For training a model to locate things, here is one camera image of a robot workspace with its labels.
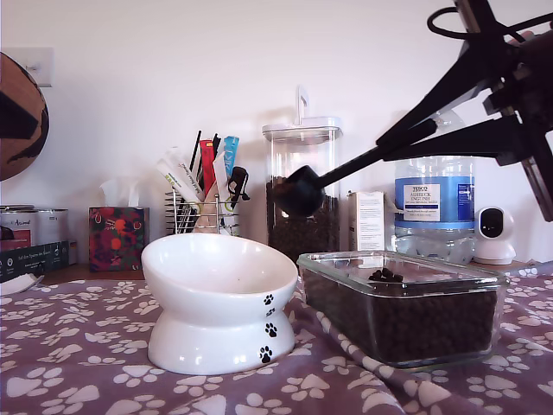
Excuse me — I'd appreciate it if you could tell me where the red stick sachet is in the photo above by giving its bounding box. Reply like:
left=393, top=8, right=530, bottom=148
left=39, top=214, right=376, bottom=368
left=199, top=134, right=221, bottom=198

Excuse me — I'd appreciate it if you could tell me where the large water bottle blue label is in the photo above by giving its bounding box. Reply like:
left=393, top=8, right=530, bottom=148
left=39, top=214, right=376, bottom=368
left=393, top=107, right=476, bottom=265

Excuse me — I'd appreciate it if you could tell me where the silver tin white label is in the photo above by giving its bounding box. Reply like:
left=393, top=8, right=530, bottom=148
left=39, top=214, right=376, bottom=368
left=36, top=208, right=69, bottom=246

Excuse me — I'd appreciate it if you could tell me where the white printed carton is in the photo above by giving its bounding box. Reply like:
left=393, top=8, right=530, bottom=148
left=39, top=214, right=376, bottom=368
left=347, top=191, right=389, bottom=252

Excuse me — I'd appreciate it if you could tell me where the purple paw print mat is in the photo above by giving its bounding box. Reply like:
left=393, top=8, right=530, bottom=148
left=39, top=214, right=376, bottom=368
left=0, top=261, right=553, bottom=415

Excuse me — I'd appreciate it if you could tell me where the black plastic clip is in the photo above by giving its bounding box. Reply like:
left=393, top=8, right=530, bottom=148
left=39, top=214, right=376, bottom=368
left=226, top=167, right=251, bottom=209

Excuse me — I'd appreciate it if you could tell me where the black looping cable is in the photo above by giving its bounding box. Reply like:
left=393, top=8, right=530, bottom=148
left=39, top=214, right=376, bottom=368
left=426, top=6, right=474, bottom=35

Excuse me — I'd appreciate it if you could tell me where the round brown wall disc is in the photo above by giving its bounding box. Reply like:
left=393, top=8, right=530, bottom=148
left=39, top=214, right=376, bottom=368
left=0, top=52, right=50, bottom=183

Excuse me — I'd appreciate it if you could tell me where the white tilted ceramic cat bowl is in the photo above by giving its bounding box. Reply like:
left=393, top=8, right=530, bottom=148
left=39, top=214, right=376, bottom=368
left=140, top=233, right=298, bottom=375

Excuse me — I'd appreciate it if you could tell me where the silver tin red label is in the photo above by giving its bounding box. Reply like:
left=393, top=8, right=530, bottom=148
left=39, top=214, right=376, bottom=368
left=0, top=205, right=40, bottom=252

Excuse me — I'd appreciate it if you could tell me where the chrome wire rack holder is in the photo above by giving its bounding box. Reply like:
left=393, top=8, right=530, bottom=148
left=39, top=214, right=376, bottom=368
left=162, top=189, right=240, bottom=238

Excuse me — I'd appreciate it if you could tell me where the black plastic measuring scoop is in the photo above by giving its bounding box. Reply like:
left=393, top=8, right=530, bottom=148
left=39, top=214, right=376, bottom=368
left=275, top=122, right=440, bottom=218

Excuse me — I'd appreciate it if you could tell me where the small white round camera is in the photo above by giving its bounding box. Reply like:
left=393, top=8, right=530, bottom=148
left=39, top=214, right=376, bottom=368
left=473, top=206, right=518, bottom=265

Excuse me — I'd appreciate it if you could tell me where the tall clear jar white lid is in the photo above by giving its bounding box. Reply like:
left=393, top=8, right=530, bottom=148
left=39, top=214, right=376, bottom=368
left=260, top=85, right=345, bottom=260

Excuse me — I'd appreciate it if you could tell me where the white sachet green print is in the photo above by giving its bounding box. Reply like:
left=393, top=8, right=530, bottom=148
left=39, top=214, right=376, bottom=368
left=156, top=158, right=196, bottom=203
left=166, top=146, right=204, bottom=202

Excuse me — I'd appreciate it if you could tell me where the white paper tissue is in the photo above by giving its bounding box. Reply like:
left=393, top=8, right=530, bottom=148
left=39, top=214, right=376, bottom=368
left=98, top=176, right=140, bottom=209

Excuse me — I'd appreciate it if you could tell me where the rectangular clear glass container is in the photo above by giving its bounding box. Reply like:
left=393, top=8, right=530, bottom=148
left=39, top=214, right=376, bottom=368
left=296, top=250, right=511, bottom=370

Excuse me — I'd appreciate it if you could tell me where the beige wooden utensil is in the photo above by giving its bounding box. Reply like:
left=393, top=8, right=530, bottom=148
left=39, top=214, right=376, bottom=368
left=193, top=201, right=222, bottom=235

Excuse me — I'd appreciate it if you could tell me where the brown cat food kibble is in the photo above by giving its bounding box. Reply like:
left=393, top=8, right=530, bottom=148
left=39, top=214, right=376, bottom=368
left=302, top=266, right=498, bottom=363
left=265, top=176, right=340, bottom=260

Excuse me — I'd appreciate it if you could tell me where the dark green cardboard box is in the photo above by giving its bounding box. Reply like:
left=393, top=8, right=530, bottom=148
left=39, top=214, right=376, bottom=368
left=0, top=240, right=70, bottom=283

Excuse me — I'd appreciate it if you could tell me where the plain white stick sachet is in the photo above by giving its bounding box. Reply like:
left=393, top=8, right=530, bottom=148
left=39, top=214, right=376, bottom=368
left=210, top=150, right=230, bottom=204

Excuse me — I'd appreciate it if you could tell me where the blue stick sachet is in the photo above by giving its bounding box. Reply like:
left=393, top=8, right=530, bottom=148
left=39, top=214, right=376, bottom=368
left=222, top=136, right=241, bottom=178

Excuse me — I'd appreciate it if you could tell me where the floral tissue box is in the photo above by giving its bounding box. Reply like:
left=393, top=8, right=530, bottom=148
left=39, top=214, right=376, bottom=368
left=88, top=206, right=150, bottom=273

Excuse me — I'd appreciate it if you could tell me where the thin black straw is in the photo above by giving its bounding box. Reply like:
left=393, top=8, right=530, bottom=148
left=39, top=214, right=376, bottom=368
left=188, top=131, right=203, bottom=175

